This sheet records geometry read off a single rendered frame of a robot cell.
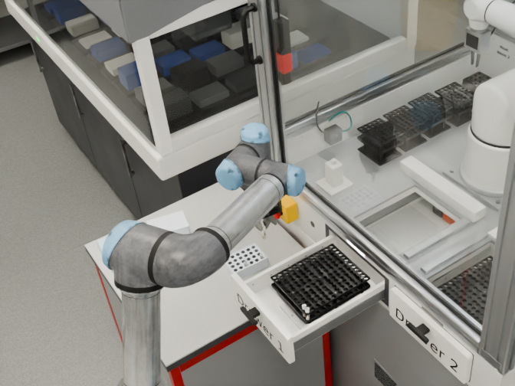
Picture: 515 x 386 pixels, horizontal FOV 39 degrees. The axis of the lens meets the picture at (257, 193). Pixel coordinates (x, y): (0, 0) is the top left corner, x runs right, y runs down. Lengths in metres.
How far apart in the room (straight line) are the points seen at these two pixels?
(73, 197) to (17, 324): 0.87
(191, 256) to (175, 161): 1.17
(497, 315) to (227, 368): 0.92
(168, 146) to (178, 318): 0.66
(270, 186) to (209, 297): 0.65
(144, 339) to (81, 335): 1.67
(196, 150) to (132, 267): 1.16
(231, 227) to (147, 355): 0.35
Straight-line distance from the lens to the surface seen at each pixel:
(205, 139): 2.64
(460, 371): 1.95
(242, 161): 1.80
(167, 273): 1.49
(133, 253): 1.53
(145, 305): 1.60
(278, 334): 1.95
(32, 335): 3.39
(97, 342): 3.25
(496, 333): 1.77
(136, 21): 2.32
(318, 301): 2.02
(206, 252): 1.50
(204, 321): 2.20
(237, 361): 2.31
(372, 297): 2.07
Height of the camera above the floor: 2.42
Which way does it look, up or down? 40 degrees down
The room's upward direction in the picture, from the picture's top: 7 degrees counter-clockwise
